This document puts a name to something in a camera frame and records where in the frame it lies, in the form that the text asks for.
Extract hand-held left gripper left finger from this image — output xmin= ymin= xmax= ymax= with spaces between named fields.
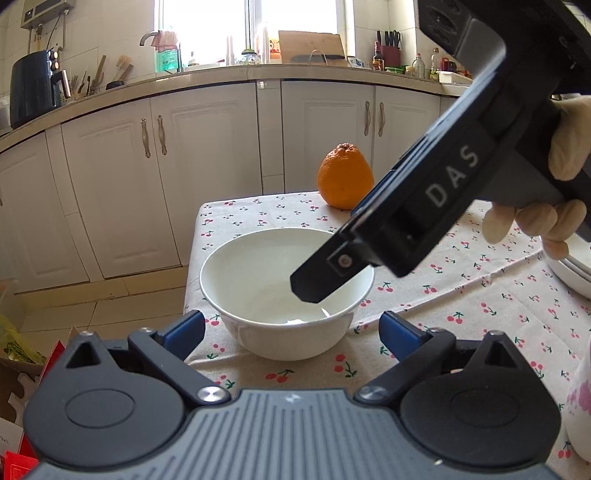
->
xmin=41 ymin=310 xmax=232 ymax=407

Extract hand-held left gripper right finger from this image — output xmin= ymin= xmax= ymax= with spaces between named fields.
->
xmin=353 ymin=311 xmax=532 ymax=407

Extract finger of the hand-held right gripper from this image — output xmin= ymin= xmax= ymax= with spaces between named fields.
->
xmin=290 ymin=229 xmax=377 ymax=304

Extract white bowl with pink flowers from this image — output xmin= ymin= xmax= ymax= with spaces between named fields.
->
xmin=566 ymin=342 xmax=591 ymax=462
xmin=199 ymin=227 xmax=376 ymax=361

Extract person's right hand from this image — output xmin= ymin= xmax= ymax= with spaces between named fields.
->
xmin=482 ymin=95 xmax=591 ymax=261

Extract cherry print tablecloth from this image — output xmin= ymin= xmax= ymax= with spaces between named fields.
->
xmin=182 ymin=191 xmax=591 ymax=480

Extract white plastic tray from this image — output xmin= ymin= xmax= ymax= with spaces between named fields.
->
xmin=436 ymin=69 xmax=475 ymax=86

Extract bumpy-topped orange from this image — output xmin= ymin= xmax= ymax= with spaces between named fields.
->
xmin=317 ymin=143 xmax=375 ymax=210

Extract red knife block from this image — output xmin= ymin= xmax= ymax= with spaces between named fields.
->
xmin=376 ymin=30 xmax=402 ymax=70

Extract white kitchen cabinets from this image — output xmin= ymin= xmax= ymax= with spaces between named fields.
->
xmin=0 ymin=65 xmax=476 ymax=296

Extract bag of green vegetables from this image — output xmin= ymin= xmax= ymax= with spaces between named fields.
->
xmin=0 ymin=314 xmax=48 ymax=366

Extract wooden cutting board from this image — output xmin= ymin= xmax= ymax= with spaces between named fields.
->
xmin=278 ymin=30 xmax=346 ymax=64

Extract red paper packet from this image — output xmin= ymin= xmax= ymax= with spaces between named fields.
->
xmin=0 ymin=443 xmax=43 ymax=480

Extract green dish soap bottle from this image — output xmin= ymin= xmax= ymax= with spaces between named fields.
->
xmin=154 ymin=46 xmax=181 ymax=73

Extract kitchen window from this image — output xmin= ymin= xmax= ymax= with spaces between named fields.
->
xmin=154 ymin=0 xmax=354 ymax=66

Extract utensil holder with chopsticks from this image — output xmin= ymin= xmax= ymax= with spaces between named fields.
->
xmin=69 ymin=54 xmax=134 ymax=96

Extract black air fryer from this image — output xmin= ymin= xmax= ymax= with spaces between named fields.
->
xmin=9 ymin=48 xmax=72 ymax=130

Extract steel kitchen faucet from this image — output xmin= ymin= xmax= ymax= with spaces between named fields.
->
xmin=139 ymin=30 xmax=183 ymax=73

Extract white water heater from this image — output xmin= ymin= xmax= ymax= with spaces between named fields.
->
xmin=21 ymin=0 xmax=77 ymax=29

